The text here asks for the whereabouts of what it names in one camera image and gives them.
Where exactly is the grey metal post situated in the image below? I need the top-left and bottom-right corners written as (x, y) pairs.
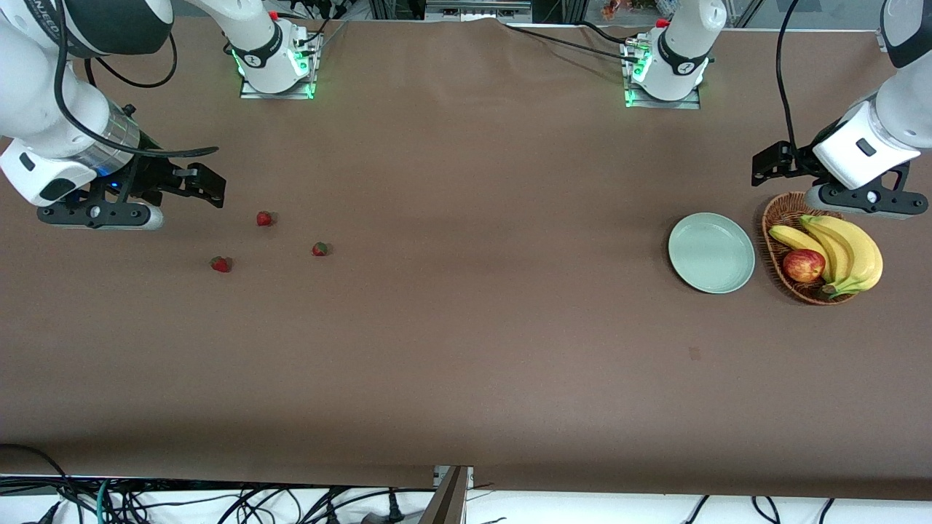
top-left (419, 466), bottom-right (474, 524)

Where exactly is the black looped floor cable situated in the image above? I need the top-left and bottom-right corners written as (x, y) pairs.
top-left (0, 442), bottom-right (81, 524)

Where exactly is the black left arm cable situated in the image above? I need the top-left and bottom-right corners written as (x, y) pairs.
top-left (775, 0), bottom-right (809, 164)

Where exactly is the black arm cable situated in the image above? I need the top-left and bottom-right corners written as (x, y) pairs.
top-left (52, 0), bottom-right (220, 159)
top-left (775, 0), bottom-right (809, 164)

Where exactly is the yellow banana bunch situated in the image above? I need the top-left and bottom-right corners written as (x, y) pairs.
top-left (769, 214), bottom-right (884, 299)

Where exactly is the aluminium frame rail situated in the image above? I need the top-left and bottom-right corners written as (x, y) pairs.
top-left (426, 0), bottom-right (532, 17)

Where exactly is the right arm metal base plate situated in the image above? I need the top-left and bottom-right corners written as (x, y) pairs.
top-left (240, 29), bottom-right (316, 100)

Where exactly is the brown table cover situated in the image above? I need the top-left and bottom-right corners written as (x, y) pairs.
top-left (0, 13), bottom-right (932, 503)

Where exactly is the pale green round plate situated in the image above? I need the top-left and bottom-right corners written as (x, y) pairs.
top-left (668, 212), bottom-right (757, 295)

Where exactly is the red apple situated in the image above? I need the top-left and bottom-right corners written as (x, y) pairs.
top-left (782, 248), bottom-right (827, 285)

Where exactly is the brown wicker basket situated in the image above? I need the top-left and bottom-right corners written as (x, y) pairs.
top-left (762, 191), bottom-right (864, 306)

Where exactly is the short black table cable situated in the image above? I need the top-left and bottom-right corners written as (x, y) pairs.
top-left (579, 20), bottom-right (628, 46)

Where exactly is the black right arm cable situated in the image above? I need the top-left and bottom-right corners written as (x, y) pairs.
top-left (52, 0), bottom-right (220, 159)

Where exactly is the long black table cable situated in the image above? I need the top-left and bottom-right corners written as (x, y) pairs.
top-left (502, 20), bottom-right (645, 66)

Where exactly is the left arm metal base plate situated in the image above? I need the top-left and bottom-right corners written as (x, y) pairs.
top-left (624, 40), bottom-right (702, 111)

